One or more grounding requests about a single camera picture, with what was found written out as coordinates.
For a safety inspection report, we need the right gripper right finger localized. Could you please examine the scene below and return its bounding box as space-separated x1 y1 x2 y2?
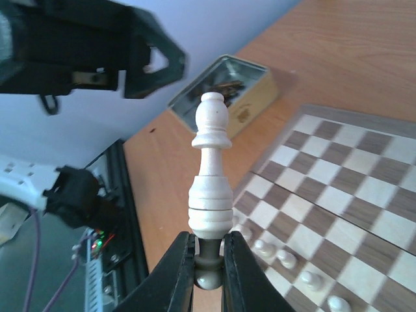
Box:
222 231 294 312

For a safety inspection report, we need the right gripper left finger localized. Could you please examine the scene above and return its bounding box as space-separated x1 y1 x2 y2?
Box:
114 231 195 312

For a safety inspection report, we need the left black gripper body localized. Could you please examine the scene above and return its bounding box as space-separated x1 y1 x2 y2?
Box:
1 1 150 115

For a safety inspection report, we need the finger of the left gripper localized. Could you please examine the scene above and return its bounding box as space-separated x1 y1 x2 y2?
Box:
124 8 186 99

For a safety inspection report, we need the white pawn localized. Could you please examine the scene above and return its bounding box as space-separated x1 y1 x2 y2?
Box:
300 270 323 291
276 250 297 270
253 239 277 260
326 295 352 312

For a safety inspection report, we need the white knight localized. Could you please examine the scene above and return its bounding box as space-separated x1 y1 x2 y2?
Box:
232 224 253 241

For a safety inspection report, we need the white bishop piece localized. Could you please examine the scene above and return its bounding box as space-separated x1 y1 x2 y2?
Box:
188 92 233 291

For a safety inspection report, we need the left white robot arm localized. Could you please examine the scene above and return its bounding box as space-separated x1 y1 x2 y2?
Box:
1 1 185 232

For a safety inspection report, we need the left controller board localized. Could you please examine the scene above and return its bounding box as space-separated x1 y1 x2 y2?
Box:
90 229 115 259

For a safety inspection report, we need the dark chess pieces pile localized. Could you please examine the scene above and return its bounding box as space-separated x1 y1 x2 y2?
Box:
209 80 245 107

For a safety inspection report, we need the wooden chess board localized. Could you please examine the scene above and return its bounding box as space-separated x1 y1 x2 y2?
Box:
234 104 415 311

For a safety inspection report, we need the silver metal tin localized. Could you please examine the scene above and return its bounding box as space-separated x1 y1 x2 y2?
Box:
168 55 280 138

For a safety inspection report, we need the light blue cable duct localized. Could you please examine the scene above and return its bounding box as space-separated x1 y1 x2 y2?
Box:
84 229 103 312

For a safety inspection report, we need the black aluminium frame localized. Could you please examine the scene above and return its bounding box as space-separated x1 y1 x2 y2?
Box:
86 140 149 298

